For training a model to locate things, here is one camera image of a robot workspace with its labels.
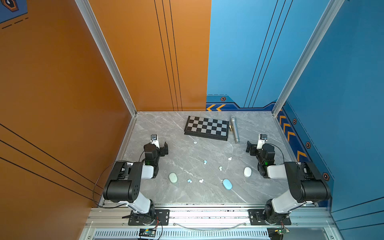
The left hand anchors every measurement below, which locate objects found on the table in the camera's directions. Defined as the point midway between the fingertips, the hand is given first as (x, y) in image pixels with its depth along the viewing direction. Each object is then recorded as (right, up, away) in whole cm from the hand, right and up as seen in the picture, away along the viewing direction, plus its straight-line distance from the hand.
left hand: (158, 141), depth 94 cm
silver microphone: (+53, +7, +13) cm, 55 cm away
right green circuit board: (+65, -39, -25) cm, 80 cm away
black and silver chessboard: (+34, +8, +11) cm, 37 cm away
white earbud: (+46, -11, -1) cm, 47 cm away
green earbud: (+24, -2, +7) cm, 25 cm away
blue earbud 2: (+21, -21, -10) cm, 31 cm away
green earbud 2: (+39, -16, -5) cm, 42 cm away
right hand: (+62, 0, 0) cm, 62 cm away
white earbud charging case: (+55, -17, -7) cm, 58 cm away
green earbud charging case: (+11, -20, -10) cm, 25 cm away
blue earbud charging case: (+42, -23, -11) cm, 49 cm away
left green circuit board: (+1, -42, -22) cm, 48 cm away
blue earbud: (+30, -13, -3) cm, 33 cm away
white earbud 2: (+27, -22, -10) cm, 36 cm away
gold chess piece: (+49, +10, +14) cm, 52 cm away
